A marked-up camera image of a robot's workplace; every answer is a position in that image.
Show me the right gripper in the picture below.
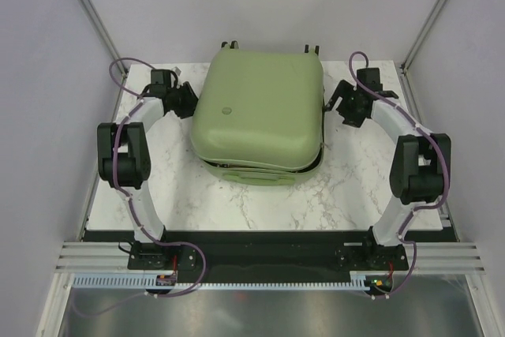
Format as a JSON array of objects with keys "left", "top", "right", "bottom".
[{"left": 323, "top": 80, "right": 365, "bottom": 129}]

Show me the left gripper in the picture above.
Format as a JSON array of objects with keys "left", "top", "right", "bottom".
[{"left": 169, "top": 82, "right": 208, "bottom": 120}]

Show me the green suitcase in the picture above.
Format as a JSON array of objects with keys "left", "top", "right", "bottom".
[{"left": 190, "top": 40, "right": 324, "bottom": 186}]

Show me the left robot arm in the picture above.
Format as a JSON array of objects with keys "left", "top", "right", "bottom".
[{"left": 97, "top": 68, "right": 198, "bottom": 271}]

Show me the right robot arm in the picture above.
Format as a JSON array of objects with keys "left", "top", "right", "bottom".
[{"left": 324, "top": 67, "right": 451, "bottom": 269}]

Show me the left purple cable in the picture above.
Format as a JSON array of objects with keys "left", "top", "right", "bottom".
[{"left": 108, "top": 56, "right": 209, "bottom": 301}]

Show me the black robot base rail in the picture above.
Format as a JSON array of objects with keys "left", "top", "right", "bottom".
[{"left": 128, "top": 231, "right": 409, "bottom": 285}]

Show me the right aluminium frame post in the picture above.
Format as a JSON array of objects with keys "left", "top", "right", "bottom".
[{"left": 399, "top": 0, "right": 450, "bottom": 74}]

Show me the aluminium frame post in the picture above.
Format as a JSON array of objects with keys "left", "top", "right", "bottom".
[
  {"left": 399, "top": 0, "right": 450, "bottom": 74},
  {"left": 78, "top": 0, "right": 120, "bottom": 60}
]

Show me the left aluminium frame post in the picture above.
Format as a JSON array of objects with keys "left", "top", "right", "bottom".
[{"left": 78, "top": 0, "right": 120, "bottom": 60}]

